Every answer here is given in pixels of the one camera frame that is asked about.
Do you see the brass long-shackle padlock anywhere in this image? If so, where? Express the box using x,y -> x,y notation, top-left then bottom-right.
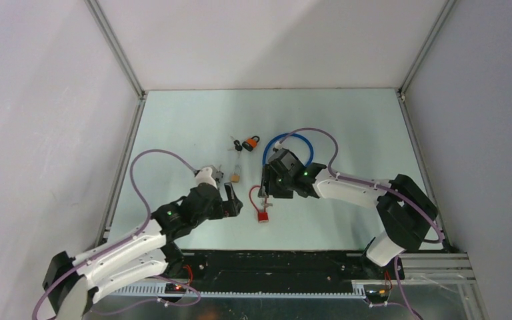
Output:
230,165 -> 241,183

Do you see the silver key bunch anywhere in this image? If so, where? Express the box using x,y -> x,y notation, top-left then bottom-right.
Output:
213,165 -> 224,183

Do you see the blue cable lock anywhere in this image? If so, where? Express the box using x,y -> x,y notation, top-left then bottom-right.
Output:
262,132 -> 315,168

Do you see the red cable padlock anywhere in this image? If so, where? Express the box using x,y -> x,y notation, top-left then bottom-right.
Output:
248,185 -> 272,223

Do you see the orange black padlock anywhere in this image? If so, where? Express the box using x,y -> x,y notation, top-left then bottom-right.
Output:
241,135 -> 260,152

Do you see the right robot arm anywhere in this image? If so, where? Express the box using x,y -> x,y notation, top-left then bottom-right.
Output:
259,148 -> 438,279

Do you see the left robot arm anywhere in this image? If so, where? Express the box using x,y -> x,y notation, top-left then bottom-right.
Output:
43,183 -> 243,319

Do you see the black head padlock key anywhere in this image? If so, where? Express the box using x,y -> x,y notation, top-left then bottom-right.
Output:
228,135 -> 243,158

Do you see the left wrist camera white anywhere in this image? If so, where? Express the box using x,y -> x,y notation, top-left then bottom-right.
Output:
194,165 -> 219,189

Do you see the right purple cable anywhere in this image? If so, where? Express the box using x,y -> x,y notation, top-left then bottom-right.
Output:
275,128 -> 446,245

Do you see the purple cable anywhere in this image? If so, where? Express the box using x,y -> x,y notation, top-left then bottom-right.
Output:
31,149 -> 199,320
275,128 -> 446,245

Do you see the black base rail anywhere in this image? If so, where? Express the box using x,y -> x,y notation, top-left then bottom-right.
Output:
162,250 -> 405,294

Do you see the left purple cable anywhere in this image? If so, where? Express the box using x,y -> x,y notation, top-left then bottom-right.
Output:
31,149 -> 199,320

